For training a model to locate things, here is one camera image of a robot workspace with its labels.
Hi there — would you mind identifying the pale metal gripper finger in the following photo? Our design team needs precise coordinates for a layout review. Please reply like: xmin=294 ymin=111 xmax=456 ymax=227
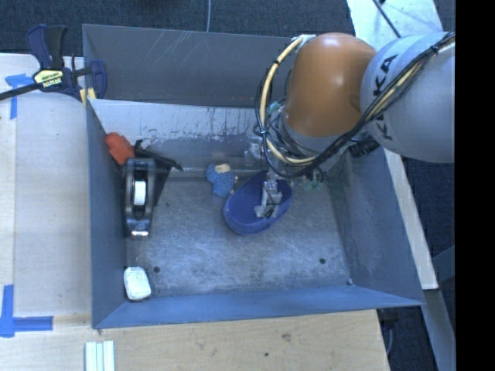
xmin=263 ymin=180 xmax=284 ymax=206
xmin=253 ymin=203 xmax=278 ymax=220

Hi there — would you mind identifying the blue plastic bowl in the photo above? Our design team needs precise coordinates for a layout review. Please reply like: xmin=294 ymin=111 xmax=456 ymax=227
xmin=223 ymin=169 xmax=294 ymax=237

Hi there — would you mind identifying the blue toy figure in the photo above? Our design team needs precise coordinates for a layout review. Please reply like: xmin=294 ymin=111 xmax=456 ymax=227
xmin=204 ymin=162 xmax=239 ymax=199

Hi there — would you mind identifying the grey metal bin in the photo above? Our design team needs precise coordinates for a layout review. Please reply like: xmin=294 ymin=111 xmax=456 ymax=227
xmin=81 ymin=23 xmax=427 ymax=331

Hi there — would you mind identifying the black and grey tape dispenser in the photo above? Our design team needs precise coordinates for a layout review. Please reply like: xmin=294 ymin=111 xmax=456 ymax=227
xmin=123 ymin=157 xmax=158 ymax=239

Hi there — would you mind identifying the orange-red plastic thing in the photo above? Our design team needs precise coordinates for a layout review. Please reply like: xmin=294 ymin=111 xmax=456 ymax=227
xmin=104 ymin=131 xmax=136 ymax=167

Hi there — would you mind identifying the white rectangular block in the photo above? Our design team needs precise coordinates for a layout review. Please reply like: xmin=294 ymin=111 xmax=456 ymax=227
xmin=123 ymin=266 xmax=152 ymax=302

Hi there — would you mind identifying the pale wood board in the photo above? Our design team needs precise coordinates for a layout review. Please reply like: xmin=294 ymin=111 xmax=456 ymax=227
xmin=13 ymin=90 xmax=94 ymax=318

